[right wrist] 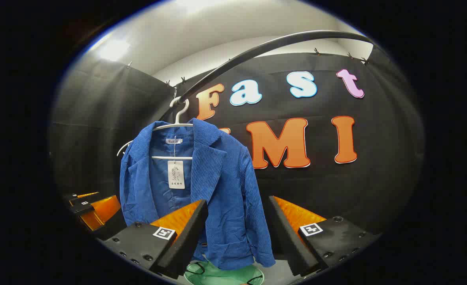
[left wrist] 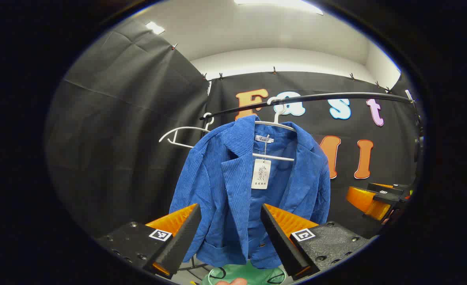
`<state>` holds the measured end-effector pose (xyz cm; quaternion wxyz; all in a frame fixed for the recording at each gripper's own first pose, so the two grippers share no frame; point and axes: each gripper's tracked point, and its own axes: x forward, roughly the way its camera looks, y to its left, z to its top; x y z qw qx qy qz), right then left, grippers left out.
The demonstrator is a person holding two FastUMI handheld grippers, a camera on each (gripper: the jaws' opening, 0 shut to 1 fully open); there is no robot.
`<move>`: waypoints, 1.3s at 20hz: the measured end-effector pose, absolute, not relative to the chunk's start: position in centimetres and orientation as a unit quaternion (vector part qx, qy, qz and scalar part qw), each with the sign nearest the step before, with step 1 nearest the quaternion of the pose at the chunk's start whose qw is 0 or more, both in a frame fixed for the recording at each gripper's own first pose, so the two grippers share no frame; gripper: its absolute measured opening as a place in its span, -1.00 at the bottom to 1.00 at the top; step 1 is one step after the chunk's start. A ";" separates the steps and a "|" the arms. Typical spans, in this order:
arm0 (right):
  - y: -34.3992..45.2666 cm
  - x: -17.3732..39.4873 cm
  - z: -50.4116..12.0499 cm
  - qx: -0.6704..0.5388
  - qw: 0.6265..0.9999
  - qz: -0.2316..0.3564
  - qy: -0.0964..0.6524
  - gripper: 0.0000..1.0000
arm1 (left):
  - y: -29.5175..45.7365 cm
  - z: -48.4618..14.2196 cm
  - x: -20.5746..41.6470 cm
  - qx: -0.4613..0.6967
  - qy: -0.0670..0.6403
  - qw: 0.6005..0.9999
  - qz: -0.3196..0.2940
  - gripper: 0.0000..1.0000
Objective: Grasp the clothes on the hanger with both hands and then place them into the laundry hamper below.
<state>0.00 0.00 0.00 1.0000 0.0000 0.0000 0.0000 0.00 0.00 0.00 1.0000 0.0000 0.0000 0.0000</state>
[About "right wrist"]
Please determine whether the white paper hang tag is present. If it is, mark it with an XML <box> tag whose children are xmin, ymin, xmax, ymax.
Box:
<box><xmin>167</xmin><ymin>160</ymin><xmax>186</xmax><ymax>190</ymax></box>

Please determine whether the green laundry hamper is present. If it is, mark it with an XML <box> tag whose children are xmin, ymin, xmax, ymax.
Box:
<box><xmin>184</xmin><ymin>259</ymin><xmax>266</xmax><ymax>285</ymax></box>

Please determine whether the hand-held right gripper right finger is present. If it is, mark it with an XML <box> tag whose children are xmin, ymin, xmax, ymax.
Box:
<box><xmin>268</xmin><ymin>195</ymin><xmax>381</xmax><ymax>277</ymax></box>

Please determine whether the black clothes rack rail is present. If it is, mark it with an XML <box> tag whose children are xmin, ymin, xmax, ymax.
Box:
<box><xmin>177</xmin><ymin>30</ymin><xmax>376</xmax><ymax>105</ymax></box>

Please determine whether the white clothes hanger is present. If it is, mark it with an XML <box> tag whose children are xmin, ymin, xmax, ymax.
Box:
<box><xmin>117</xmin><ymin>96</ymin><xmax>194</xmax><ymax>161</ymax></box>

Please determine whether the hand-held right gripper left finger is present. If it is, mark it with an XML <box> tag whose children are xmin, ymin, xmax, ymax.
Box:
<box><xmin>99</xmin><ymin>199</ymin><xmax>209</xmax><ymax>280</ymax></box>

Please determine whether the ceiling light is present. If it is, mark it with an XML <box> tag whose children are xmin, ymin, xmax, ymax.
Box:
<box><xmin>99</xmin><ymin>38</ymin><xmax>131</xmax><ymax>62</ymax></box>

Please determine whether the blue corduroy jacket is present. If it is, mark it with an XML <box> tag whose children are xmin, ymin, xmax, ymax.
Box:
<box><xmin>119</xmin><ymin>118</ymin><xmax>276</xmax><ymax>271</ymax></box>

